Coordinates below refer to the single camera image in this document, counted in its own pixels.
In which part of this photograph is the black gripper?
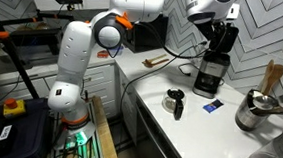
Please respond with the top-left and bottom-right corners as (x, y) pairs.
(201, 20), (226, 52)

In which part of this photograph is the black coffee machine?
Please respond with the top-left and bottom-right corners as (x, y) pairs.
(191, 21), (241, 102)

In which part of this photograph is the dark wooden spoon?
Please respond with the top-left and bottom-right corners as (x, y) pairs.
(143, 56), (171, 71)

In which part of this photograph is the light wooden slotted spoon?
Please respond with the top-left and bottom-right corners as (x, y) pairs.
(142, 51), (168, 67)

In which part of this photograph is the black microwave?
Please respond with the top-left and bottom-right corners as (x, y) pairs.
(122, 12), (170, 56)

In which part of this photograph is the wooden spatula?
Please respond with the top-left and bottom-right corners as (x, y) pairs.
(258, 58), (275, 96)

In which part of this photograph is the blue packet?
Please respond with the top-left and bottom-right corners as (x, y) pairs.
(201, 97), (225, 115)

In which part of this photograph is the wooden spoon in holder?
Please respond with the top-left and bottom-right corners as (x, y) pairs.
(263, 63), (283, 98)

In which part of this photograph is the steel ladle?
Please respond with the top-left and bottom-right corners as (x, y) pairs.
(249, 89), (282, 117)

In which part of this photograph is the steel utensil holder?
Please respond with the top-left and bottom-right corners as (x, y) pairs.
(233, 88), (273, 134)

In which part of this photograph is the blue lidded plastic container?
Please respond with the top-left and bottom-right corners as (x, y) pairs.
(111, 44), (125, 58)

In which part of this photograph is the small red object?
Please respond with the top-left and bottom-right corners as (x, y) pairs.
(96, 49), (110, 60)

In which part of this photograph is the wooden board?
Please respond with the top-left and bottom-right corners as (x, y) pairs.
(86, 96), (126, 158)

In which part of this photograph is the black stand with orange clamp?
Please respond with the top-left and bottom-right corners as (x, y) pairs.
(0, 0), (78, 102)

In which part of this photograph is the yellow emergency stop box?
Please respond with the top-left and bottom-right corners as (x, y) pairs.
(1, 96), (28, 121)

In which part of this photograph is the black stove top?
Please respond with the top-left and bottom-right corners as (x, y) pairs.
(0, 43), (59, 83)

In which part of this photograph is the black case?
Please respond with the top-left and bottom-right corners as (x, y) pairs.
(0, 94), (57, 158)

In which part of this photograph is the white label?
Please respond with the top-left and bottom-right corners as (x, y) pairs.
(0, 123), (14, 143)

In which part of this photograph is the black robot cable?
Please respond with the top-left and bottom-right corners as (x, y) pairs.
(122, 16), (229, 63)

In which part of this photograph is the black coffee machine power cable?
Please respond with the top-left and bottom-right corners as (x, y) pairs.
(177, 61), (201, 79)

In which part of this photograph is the glass carafe with black handle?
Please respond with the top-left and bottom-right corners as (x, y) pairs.
(160, 86), (188, 122)

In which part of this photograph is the long black cable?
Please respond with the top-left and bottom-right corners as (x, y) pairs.
(115, 36), (208, 157)

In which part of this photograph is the black camera on stand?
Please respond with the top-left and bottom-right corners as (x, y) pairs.
(53, 0), (84, 8)

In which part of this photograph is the aluminium robot stand frame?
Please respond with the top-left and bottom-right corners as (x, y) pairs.
(49, 94), (112, 158)

